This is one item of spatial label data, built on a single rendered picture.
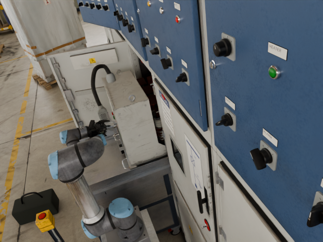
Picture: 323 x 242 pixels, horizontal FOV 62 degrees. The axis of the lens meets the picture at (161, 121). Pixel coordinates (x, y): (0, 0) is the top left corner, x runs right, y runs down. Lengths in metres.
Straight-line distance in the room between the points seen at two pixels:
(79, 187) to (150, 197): 0.89
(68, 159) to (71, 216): 1.87
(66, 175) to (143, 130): 0.67
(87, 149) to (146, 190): 0.92
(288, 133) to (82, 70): 1.93
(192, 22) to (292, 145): 0.39
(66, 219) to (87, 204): 1.68
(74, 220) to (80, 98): 1.27
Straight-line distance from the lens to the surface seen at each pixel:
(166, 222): 2.48
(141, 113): 1.68
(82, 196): 1.36
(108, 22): 2.24
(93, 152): 1.23
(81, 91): 2.33
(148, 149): 1.85
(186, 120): 1.08
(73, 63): 2.23
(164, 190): 2.10
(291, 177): 0.54
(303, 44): 0.42
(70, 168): 1.24
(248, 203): 0.79
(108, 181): 1.91
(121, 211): 1.45
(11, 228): 3.33
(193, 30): 0.73
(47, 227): 1.93
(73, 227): 2.96
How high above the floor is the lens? 2.20
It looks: 35 degrees down
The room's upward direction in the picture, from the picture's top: 11 degrees counter-clockwise
